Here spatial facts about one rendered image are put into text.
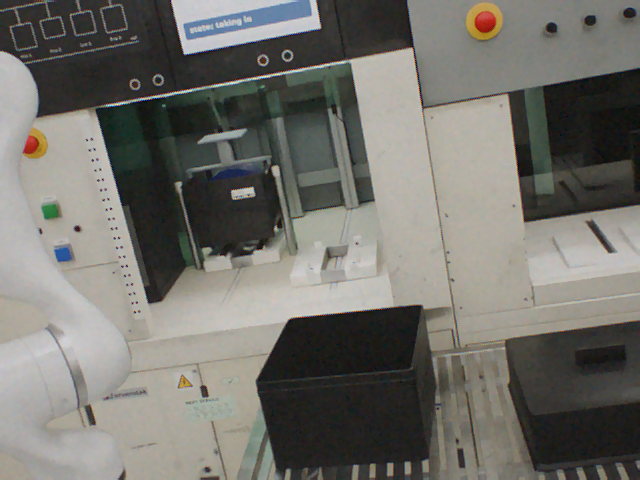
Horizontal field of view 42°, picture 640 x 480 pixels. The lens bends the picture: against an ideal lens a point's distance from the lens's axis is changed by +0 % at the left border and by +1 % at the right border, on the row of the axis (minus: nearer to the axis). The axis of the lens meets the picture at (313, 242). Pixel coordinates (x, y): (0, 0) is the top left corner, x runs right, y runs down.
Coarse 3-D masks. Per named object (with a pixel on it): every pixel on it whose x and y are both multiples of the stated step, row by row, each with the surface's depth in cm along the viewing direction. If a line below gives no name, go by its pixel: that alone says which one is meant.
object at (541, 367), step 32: (512, 352) 150; (544, 352) 148; (576, 352) 140; (608, 352) 140; (512, 384) 152; (544, 384) 137; (576, 384) 135; (608, 384) 133; (544, 416) 129; (576, 416) 129; (608, 416) 128; (544, 448) 131; (576, 448) 130; (608, 448) 130
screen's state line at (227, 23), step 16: (304, 0) 161; (224, 16) 164; (240, 16) 163; (256, 16) 163; (272, 16) 163; (288, 16) 162; (304, 16) 162; (192, 32) 165; (208, 32) 165; (224, 32) 165
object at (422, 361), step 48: (288, 336) 164; (336, 336) 166; (384, 336) 164; (288, 384) 141; (336, 384) 139; (384, 384) 137; (432, 384) 158; (288, 432) 144; (336, 432) 142; (384, 432) 140
